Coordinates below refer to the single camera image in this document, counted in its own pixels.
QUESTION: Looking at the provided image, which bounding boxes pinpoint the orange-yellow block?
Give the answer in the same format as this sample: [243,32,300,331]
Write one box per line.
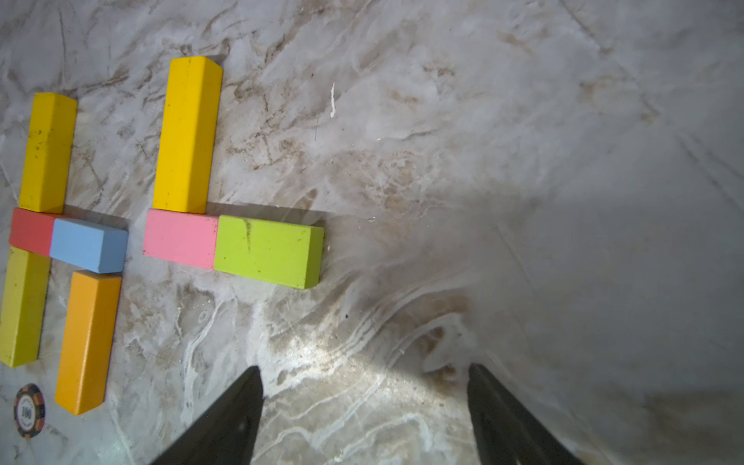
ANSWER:
[55,270,122,416]

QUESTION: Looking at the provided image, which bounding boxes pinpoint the small black ring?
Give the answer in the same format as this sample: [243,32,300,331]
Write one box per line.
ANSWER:
[14,382,47,440]

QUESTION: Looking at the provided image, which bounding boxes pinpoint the lime yellow block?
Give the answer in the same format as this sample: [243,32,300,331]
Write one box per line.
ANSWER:
[1,246,50,367]

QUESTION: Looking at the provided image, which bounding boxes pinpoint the pink block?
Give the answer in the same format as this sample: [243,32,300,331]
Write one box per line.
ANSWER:
[143,208,219,269]

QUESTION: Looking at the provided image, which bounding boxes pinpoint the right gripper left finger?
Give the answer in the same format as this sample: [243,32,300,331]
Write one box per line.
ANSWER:
[154,366,264,464]

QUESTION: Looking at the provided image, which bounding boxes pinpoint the light blue block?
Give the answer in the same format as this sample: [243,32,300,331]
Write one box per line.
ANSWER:
[50,218,128,274]

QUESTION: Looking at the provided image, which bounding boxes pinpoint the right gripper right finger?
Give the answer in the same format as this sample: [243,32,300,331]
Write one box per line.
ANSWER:
[467,363,580,464]

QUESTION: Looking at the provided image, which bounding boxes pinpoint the green block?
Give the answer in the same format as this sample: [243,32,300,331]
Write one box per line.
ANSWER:
[214,215,325,290]

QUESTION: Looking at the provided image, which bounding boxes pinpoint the red block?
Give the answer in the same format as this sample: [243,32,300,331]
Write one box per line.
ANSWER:
[9,207,60,257]

